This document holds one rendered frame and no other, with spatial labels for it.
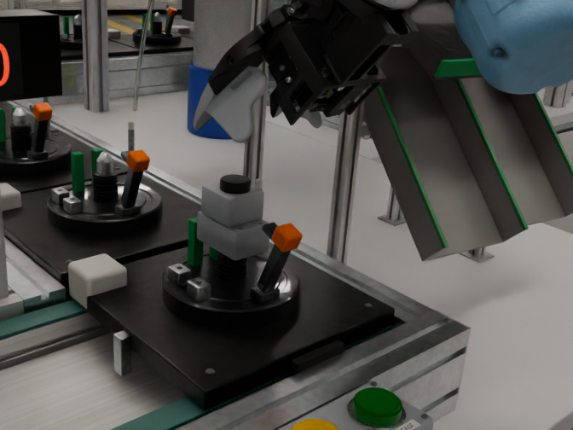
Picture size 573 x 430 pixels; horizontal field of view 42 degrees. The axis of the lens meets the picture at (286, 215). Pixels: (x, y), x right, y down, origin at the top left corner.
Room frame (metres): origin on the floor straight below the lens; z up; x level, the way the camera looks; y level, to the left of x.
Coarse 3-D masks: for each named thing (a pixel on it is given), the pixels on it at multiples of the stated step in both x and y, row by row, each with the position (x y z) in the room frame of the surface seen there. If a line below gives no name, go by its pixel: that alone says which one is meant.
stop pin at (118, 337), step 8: (120, 336) 0.58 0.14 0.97; (128, 336) 0.58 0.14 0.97; (120, 344) 0.58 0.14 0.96; (128, 344) 0.58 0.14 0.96; (120, 352) 0.58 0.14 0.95; (128, 352) 0.58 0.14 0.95; (120, 360) 0.58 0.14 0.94; (128, 360) 0.58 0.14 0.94; (120, 368) 0.58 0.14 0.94; (128, 368) 0.58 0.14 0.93
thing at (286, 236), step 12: (264, 228) 0.63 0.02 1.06; (276, 228) 0.61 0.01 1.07; (288, 228) 0.62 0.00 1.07; (276, 240) 0.61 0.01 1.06; (288, 240) 0.60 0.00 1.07; (300, 240) 0.61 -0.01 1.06; (276, 252) 0.62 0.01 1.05; (288, 252) 0.62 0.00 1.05; (276, 264) 0.62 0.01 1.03; (264, 276) 0.63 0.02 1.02; (276, 276) 0.63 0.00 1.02; (264, 288) 0.63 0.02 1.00
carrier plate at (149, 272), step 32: (160, 256) 0.75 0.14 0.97; (288, 256) 0.77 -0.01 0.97; (128, 288) 0.67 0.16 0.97; (160, 288) 0.67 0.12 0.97; (320, 288) 0.70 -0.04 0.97; (352, 288) 0.70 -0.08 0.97; (128, 320) 0.61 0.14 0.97; (160, 320) 0.61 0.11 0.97; (288, 320) 0.63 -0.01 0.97; (320, 320) 0.63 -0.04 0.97; (352, 320) 0.64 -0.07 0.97; (384, 320) 0.66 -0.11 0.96; (160, 352) 0.56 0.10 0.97; (192, 352) 0.56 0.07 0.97; (224, 352) 0.56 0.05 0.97; (256, 352) 0.57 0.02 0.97; (288, 352) 0.57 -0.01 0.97; (192, 384) 0.52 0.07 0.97; (224, 384) 0.52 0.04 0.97; (256, 384) 0.54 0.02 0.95
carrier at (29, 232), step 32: (128, 128) 0.91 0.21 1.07; (96, 160) 0.85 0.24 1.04; (32, 192) 0.91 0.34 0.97; (64, 192) 0.83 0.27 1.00; (96, 192) 0.85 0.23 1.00; (160, 192) 0.95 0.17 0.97; (32, 224) 0.81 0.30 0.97; (64, 224) 0.80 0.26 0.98; (96, 224) 0.79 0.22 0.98; (128, 224) 0.80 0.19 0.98; (160, 224) 0.84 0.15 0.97; (32, 256) 0.74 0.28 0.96; (64, 256) 0.73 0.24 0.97; (128, 256) 0.74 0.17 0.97
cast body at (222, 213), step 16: (224, 176) 0.68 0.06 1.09; (240, 176) 0.68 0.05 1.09; (208, 192) 0.67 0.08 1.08; (224, 192) 0.66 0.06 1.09; (240, 192) 0.66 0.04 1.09; (256, 192) 0.67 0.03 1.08; (208, 208) 0.67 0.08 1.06; (224, 208) 0.65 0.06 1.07; (240, 208) 0.65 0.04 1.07; (256, 208) 0.67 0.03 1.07; (208, 224) 0.67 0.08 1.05; (224, 224) 0.65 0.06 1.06; (240, 224) 0.66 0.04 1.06; (256, 224) 0.66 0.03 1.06; (208, 240) 0.67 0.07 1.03; (224, 240) 0.65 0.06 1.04; (240, 240) 0.64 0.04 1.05; (256, 240) 0.65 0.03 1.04; (240, 256) 0.64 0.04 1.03
